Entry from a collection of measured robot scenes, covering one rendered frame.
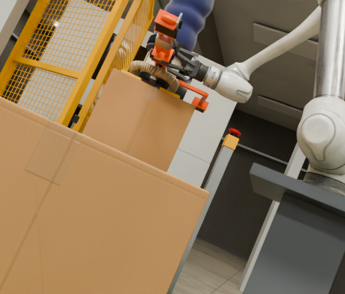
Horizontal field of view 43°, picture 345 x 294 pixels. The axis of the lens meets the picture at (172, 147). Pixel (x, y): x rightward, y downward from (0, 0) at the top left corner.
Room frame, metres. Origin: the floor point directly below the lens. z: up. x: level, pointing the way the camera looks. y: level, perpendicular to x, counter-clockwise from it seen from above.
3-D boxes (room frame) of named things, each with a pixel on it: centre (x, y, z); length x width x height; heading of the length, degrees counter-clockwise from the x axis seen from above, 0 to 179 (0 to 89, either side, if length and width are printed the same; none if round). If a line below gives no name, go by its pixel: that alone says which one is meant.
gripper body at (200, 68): (1.82, 0.04, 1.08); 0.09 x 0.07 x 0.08; 93
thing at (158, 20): (1.48, 0.20, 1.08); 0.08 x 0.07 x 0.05; 2
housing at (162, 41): (1.62, 0.20, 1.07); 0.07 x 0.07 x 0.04; 2
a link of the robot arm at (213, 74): (1.82, -0.03, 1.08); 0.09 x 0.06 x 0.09; 3
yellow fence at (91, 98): (3.57, 0.69, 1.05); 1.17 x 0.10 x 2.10; 3
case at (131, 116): (2.17, 0.19, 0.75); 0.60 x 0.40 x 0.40; 3
